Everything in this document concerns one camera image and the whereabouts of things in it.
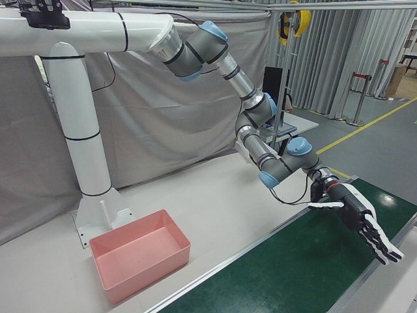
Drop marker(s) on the black-white robot hand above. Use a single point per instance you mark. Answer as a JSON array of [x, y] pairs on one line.
[[353, 208]]

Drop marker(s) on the grey UR5e robot arm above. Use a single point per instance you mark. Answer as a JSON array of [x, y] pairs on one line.
[[195, 49]]

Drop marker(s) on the pink plastic basket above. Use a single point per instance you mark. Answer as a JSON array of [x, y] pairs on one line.
[[140, 241]]

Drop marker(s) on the green conveyor belt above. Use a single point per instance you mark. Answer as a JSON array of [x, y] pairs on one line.
[[293, 261]]

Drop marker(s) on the white desk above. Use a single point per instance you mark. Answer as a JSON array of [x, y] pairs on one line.
[[303, 122]]

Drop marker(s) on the grey laptop computer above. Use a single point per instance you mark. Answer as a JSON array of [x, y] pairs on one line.
[[270, 133]]

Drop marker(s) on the brown cardboard box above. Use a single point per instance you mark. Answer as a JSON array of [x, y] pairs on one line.
[[395, 81]]

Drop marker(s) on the grey pleated curtain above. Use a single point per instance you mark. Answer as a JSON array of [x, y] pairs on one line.
[[325, 65]]

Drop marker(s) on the black computer monitor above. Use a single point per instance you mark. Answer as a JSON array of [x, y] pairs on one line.
[[272, 84]]

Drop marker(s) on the black table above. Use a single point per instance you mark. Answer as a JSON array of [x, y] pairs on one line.
[[410, 56]]

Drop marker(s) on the grey fabric backdrop sheet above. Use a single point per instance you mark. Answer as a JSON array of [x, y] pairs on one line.
[[163, 114]]

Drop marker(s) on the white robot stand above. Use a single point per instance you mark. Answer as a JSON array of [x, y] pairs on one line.
[[81, 114]]

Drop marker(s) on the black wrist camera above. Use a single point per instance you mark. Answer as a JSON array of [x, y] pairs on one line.
[[316, 192]]

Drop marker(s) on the silver queue barrier post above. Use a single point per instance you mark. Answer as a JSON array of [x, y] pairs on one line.
[[384, 78], [360, 98]]

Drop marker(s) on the black camera on stand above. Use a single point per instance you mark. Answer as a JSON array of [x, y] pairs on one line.
[[45, 19]]

